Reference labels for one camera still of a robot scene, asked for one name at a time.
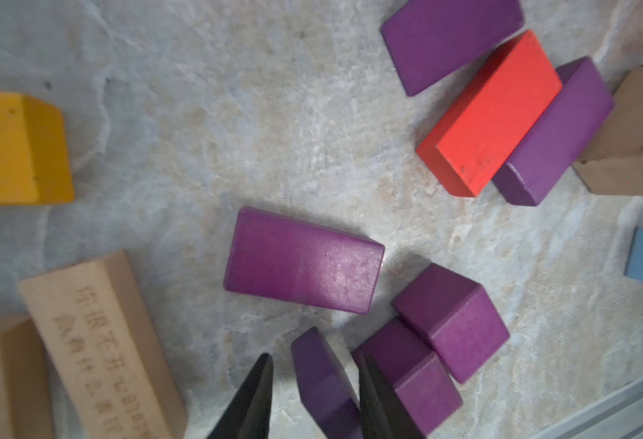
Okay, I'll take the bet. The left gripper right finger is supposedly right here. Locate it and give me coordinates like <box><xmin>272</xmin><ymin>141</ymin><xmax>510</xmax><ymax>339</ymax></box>
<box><xmin>359</xmin><ymin>354</ymin><xmax>425</xmax><ymax>439</ymax></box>

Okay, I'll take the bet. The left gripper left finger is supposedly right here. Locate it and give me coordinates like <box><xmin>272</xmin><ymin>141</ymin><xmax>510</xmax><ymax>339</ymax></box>
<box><xmin>208</xmin><ymin>353</ymin><xmax>274</xmax><ymax>439</ymax></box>

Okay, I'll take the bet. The purple long brick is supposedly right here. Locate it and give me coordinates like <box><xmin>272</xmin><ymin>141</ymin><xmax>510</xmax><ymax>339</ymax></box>
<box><xmin>381</xmin><ymin>0</ymin><xmax>524</xmax><ymax>96</ymax></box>
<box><xmin>224</xmin><ymin>207</ymin><xmax>385</xmax><ymax>315</ymax></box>

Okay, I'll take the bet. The purple cube front left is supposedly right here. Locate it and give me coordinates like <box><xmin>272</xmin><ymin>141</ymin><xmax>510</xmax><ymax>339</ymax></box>
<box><xmin>352</xmin><ymin>318</ymin><xmax>462</xmax><ymax>436</ymax></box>

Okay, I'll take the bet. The purple thin front brick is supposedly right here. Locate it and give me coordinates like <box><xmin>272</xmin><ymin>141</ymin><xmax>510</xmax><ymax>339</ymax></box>
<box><xmin>291</xmin><ymin>327</ymin><xmax>363</xmax><ymax>438</ymax></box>

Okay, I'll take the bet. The purple cube front cluster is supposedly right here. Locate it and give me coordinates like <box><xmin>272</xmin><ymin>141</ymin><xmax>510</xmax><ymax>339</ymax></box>
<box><xmin>392</xmin><ymin>263</ymin><xmax>510</xmax><ymax>384</ymax></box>

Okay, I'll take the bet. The natural wood long brick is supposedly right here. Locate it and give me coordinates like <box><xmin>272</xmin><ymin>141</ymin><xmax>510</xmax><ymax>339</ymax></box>
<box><xmin>0</xmin><ymin>315</ymin><xmax>55</xmax><ymax>438</ymax></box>
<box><xmin>19</xmin><ymin>251</ymin><xmax>188</xmax><ymax>438</ymax></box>

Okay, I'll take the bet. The natural wood long brick left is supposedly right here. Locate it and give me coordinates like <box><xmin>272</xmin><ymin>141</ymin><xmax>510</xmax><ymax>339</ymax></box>
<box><xmin>0</xmin><ymin>315</ymin><xmax>55</xmax><ymax>438</ymax></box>

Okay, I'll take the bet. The red rectangular brick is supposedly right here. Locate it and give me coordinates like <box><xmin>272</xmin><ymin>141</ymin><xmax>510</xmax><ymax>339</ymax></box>
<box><xmin>416</xmin><ymin>29</ymin><xmax>562</xmax><ymax>198</ymax></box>

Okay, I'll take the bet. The yellow-orange brick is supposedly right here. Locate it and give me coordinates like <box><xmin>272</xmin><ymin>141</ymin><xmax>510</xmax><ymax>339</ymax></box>
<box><xmin>0</xmin><ymin>91</ymin><xmax>75</xmax><ymax>206</ymax></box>

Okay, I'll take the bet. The natural wood brick lower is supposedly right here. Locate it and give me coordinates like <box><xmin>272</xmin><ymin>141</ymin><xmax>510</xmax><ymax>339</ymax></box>
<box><xmin>573</xmin><ymin>66</ymin><xmax>643</xmax><ymax>196</ymax></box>

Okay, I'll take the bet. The purple brick beside red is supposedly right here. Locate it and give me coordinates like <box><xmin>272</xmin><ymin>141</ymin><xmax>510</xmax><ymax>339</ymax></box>
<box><xmin>493</xmin><ymin>57</ymin><xmax>615</xmax><ymax>207</ymax></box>

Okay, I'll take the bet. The aluminium front rail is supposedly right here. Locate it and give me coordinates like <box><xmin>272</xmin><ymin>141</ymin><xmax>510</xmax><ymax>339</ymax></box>
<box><xmin>535</xmin><ymin>378</ymin><xmax>643</xmax><ymax>438</ymax></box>

